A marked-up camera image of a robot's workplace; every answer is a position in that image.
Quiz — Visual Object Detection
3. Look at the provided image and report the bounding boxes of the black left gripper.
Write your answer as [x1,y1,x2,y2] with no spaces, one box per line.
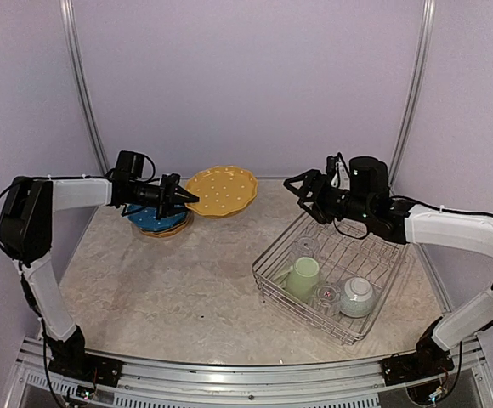
[129,173,199,219]

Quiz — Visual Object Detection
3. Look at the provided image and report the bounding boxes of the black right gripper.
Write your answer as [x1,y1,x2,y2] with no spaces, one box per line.
[285,168,373,224]

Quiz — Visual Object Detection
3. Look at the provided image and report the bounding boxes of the yellow polka dot plate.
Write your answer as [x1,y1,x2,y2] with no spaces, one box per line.
[184,166,258,218]
[139,218,192,238]

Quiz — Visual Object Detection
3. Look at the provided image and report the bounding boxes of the blue polka dot plate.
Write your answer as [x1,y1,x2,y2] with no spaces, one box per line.
[126,204,187,233]

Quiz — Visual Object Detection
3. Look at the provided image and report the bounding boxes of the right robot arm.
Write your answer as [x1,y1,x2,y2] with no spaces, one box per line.
[283,155,493,377]

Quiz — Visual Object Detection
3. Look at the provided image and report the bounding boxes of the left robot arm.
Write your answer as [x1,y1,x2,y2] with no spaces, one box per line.
[0,150,199,378]

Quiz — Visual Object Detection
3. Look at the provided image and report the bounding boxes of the clear glass cup back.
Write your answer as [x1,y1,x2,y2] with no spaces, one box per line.
[290,235,320,263]

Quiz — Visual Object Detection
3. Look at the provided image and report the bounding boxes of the clear glass cup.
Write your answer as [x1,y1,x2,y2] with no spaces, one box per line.
[290,235,320,263]
[309,283,341,317]

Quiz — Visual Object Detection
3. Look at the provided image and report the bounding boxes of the light green mug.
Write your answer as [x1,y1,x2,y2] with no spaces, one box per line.
[273,257,320,303]

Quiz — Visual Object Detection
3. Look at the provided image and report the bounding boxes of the clear glass cup front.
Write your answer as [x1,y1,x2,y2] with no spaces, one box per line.
[309,283,341,317]

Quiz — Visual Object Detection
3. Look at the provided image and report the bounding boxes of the white green ceramic bowl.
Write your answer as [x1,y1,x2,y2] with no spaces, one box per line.
[340,277,377,319]

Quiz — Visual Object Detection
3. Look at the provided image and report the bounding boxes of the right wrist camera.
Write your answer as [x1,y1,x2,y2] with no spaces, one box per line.
[326,152,349,190]

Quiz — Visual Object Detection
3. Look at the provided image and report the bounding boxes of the metal wire dish rack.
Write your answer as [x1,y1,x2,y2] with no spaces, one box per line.
[252,214,405,345]

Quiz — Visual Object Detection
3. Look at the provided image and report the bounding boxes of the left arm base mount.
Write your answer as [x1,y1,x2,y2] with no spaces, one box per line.
[43,326,124,388]

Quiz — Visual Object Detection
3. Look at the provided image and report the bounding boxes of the aluminium front frame rail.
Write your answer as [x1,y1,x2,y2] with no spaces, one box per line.
[1,338,493,407]

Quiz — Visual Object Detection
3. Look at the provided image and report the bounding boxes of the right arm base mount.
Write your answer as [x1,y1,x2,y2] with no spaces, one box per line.
[380,331,455,386]

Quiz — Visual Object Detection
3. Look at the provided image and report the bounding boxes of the left aluminium corner post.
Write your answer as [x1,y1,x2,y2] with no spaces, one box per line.
[59,0,110,173]

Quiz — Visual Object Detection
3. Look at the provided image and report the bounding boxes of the aluminium corner post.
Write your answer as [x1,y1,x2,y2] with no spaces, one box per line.
[388,0,436,188]
[59,0,110,173]

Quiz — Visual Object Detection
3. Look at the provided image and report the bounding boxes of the right aluminium corner post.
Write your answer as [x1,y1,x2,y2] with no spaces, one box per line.
[388,0,436,188]

